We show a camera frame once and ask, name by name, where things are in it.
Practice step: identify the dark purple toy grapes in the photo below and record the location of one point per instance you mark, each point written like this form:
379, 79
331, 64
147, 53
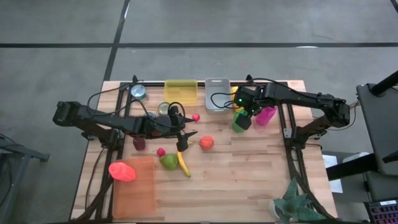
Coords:
139, 144

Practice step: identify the yellow toy banana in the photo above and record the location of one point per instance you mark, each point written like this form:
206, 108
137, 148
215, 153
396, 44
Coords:
183, 163

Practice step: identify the black pole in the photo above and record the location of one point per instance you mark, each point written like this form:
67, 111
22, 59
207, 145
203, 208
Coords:
385, 83

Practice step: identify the black metal table frame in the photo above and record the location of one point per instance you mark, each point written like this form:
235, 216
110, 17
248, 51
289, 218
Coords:
124, 86

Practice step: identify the red toy strawberry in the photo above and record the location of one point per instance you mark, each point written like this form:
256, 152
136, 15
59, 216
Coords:
196, 117
160, 152

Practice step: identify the grey metal stand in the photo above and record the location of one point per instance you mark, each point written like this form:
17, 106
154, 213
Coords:
31, 154

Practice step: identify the grey plastic bin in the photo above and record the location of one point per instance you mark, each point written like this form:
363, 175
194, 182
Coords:
217, 85

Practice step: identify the white paper sheet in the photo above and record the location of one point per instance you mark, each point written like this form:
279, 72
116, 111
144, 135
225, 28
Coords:
329, 161

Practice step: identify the backlit keyboard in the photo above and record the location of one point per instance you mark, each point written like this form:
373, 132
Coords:
384, 213

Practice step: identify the orange plastic squeeze bottle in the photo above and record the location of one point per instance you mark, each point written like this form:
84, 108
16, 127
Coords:
121, 172

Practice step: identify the pink plastic squeeze bottle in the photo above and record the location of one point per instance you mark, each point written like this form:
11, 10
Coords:
265, 115

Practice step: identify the translucent yellow plastic bin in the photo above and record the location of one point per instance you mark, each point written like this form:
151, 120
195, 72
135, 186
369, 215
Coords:
180, 91

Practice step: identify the dark grey cart panel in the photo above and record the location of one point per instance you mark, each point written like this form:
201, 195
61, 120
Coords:
382, 130

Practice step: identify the green toy pear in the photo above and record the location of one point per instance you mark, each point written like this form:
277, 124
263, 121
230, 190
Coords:
168, 161

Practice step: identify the silver can with blue label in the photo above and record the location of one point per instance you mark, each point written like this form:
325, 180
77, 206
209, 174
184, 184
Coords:
138, 91

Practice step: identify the green plastic squeeze bottle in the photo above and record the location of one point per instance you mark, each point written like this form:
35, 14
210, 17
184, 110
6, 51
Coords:
236, 127

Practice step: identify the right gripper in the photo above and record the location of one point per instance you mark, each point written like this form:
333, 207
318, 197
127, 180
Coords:
261, 96

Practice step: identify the translucent orange plastic tray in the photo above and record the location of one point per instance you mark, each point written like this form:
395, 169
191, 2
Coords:
136, 193

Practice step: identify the green artificial succulent plant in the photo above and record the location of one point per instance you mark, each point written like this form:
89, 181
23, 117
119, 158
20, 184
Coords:
295, 205

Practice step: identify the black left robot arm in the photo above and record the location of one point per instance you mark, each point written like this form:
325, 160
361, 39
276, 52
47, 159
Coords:
93, 116

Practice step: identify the orange toy fruit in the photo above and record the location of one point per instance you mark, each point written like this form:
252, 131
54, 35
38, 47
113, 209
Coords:
206, 143

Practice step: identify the yellow plastic squeeze bottle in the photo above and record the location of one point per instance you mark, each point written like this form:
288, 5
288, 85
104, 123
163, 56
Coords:
234, 90

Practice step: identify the silver frame bracket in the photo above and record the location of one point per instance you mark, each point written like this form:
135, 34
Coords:
288, 133
121, 134

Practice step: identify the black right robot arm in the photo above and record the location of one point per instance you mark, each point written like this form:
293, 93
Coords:
311, 99

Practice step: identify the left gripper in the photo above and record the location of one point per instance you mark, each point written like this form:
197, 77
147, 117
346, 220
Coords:
161, 126

